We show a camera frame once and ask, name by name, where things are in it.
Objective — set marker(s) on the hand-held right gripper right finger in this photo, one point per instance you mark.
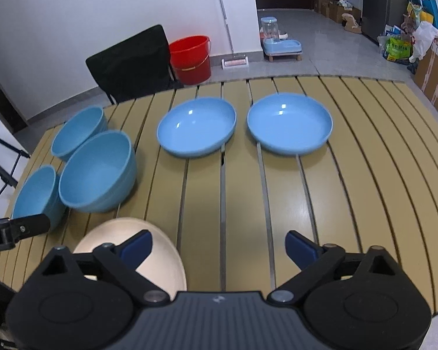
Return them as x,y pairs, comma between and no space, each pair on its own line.
299,248

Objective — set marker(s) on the white plastic bag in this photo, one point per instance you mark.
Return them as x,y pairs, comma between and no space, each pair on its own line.
425,38

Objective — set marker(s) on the red bucket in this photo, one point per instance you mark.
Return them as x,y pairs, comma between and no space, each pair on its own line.
189,62

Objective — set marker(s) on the blue pet water feeder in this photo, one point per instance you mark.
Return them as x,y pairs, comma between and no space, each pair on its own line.
277,43

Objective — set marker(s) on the large blue bowl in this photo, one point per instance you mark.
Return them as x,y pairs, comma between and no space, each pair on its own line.
95,171

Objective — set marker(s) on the cream white plate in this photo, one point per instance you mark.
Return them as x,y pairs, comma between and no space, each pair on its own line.
109,231

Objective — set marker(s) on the black chair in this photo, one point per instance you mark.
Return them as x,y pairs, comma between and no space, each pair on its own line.
131,62

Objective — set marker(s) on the tan cardboard piece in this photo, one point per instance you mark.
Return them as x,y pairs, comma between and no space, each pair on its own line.
351,23

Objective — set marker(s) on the green pet food bag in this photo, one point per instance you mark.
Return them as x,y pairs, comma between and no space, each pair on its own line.
398,49

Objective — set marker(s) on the white wall conduit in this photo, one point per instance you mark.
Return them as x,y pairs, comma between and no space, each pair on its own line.
222,11

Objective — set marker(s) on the black tripod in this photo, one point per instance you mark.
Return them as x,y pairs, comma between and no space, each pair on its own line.
3,177

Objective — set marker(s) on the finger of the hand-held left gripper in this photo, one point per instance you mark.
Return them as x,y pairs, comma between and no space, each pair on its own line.
29,226

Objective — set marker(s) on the large cardboard box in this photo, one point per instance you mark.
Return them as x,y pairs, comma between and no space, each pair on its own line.
436,76

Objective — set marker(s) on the dark grey refrigerator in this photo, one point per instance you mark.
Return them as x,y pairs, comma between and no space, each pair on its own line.
379,3

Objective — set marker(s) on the colourful gift bag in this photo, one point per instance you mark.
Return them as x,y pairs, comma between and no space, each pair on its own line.
429,9

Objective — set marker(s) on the pile of cardboard boxes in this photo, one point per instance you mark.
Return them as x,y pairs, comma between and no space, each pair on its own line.
332,5

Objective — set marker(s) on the dark open shelf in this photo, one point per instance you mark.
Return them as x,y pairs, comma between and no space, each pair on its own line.
3,102

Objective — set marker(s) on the white pink floor brush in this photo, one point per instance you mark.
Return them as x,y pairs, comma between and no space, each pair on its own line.
234,62

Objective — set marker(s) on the blue plate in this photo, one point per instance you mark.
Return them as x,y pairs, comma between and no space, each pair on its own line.
288,124
195,127

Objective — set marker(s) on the small blue bowl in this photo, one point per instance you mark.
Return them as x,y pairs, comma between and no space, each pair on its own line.
33,193
76,131

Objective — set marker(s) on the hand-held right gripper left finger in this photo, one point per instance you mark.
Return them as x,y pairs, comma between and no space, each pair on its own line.
137,248

